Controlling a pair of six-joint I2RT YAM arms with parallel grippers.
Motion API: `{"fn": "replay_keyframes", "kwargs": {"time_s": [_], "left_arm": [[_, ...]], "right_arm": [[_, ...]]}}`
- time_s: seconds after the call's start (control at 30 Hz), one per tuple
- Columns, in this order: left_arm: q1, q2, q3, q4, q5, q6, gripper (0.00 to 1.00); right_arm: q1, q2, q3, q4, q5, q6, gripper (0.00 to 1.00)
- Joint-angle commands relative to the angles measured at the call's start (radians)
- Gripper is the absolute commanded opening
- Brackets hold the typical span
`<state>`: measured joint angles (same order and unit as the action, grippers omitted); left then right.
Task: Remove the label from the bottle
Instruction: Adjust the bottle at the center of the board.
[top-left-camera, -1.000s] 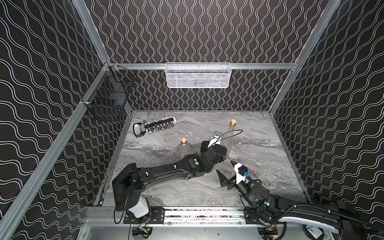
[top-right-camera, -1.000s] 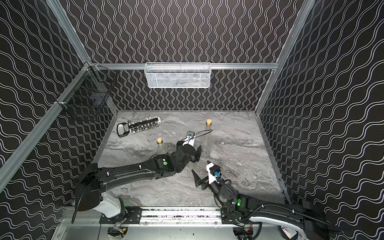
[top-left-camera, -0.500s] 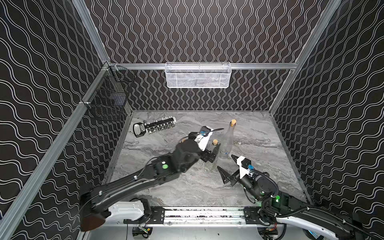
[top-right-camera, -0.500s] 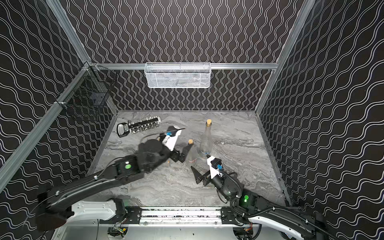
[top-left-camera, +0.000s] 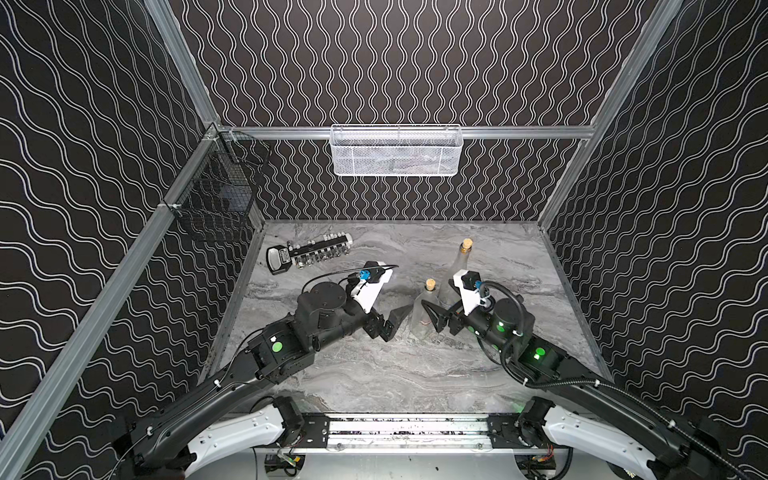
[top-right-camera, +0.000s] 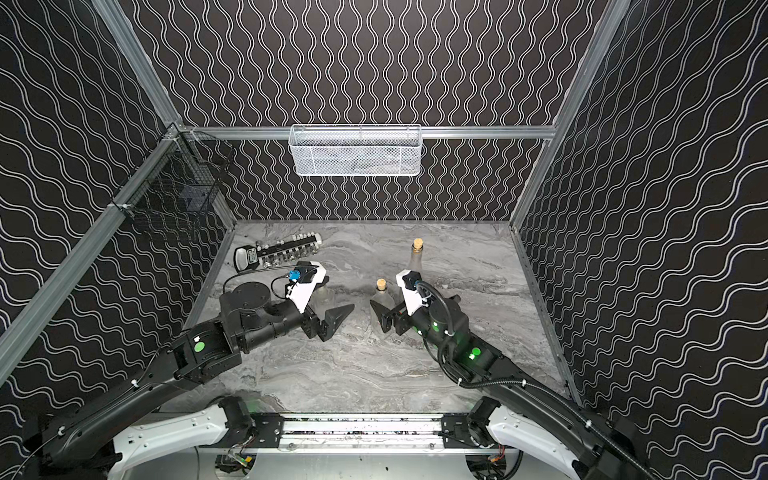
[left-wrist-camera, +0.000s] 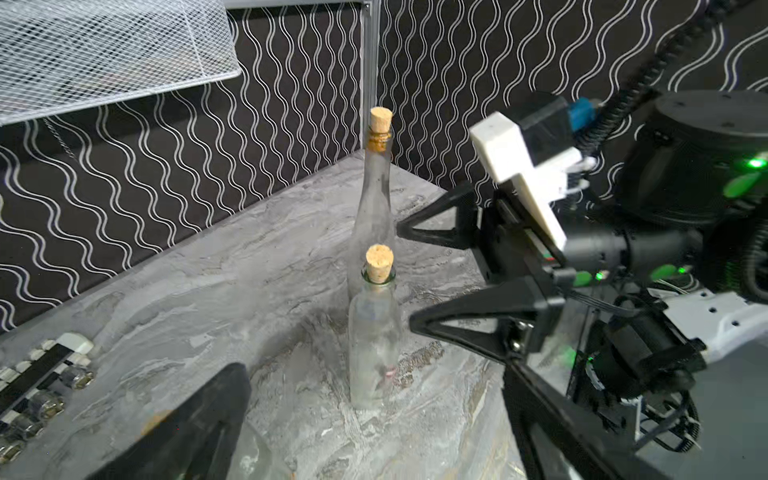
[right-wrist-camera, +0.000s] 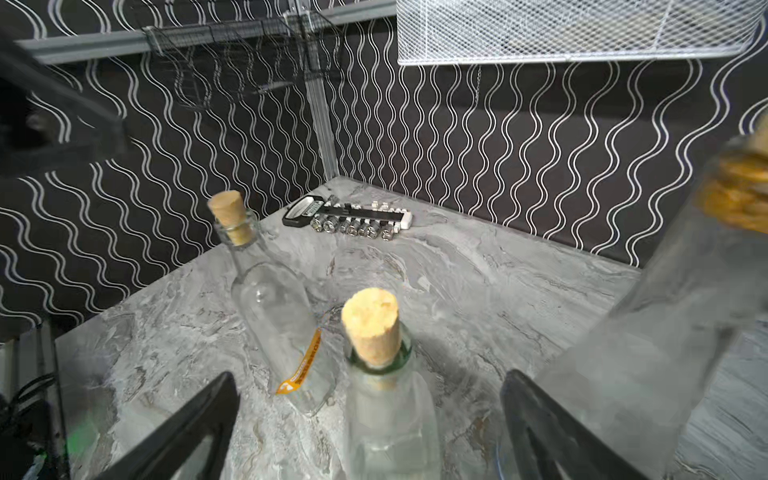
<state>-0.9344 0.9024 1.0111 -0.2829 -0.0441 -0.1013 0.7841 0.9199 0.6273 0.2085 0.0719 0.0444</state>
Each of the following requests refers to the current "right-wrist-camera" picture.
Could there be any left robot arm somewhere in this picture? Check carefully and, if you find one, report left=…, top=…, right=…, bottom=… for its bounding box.
left=1, top=33, right=127, bottom=179

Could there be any tall clear corked bottle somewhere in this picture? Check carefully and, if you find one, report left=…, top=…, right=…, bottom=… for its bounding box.
left=495, top=113, right=768, bottom=480

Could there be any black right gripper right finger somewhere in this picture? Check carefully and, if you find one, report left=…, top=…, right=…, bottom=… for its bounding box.
left=500, top=369, right=644, bottom=479

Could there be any clear bottle with orange label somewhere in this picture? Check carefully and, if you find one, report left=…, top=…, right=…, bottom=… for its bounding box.
left=207, top=190, right=338, bottom=416

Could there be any white wire mesh basket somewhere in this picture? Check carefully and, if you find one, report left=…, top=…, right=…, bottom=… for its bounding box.
left=396, top=0, right=767, bottom=65

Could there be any short clear corked bottle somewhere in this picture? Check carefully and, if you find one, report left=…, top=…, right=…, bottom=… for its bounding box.
left=341, top=288, right=442, bottom=479

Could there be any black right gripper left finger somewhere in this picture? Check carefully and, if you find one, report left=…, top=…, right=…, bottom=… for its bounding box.
left=98, top=371, right=240, bottom=479

